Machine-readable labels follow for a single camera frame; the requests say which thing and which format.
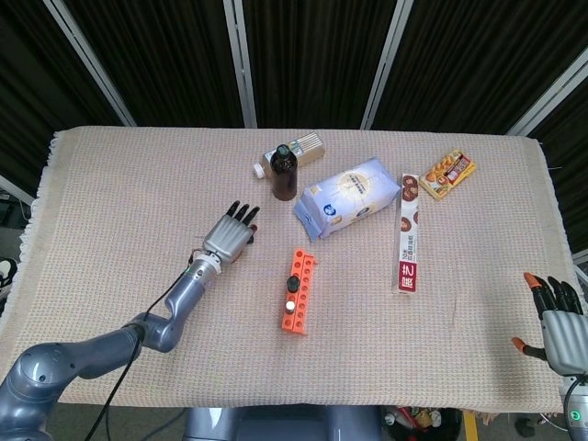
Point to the grey metal partition post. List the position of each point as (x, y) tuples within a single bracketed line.
[(546, 101), (386, 69), (241, 64), (92, 64), (16, 188)]

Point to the white black sneaker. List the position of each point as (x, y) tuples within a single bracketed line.
[(7, 273)]

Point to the yellow snack box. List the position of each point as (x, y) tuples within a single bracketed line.
[(448, 174)]

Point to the left robot arm grey silver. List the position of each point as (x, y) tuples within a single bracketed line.
[(46, 372)]

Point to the grey robot torso base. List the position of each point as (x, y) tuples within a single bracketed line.
[(275, 425)]

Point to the blue white tissue pack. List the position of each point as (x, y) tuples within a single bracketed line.
[(353, 197)]

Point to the beige woven tablecloth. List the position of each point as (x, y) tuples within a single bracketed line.
[(138, 184)]

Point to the clear bottle with white cap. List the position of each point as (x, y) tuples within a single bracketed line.
[(310, 147)]

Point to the right robot arm grey silver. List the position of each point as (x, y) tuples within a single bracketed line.
[(576, 413)]

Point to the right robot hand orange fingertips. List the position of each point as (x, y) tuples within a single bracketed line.
[(567, 340)]

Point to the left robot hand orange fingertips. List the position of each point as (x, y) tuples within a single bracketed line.
[(227, 234)]

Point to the long white red box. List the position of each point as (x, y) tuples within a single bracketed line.
[(408, 243)]

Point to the dark brown tea bottle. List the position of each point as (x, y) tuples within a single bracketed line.
[(285, 177)]

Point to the orange tool holder rack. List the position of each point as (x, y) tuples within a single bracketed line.
[(301, 298)]

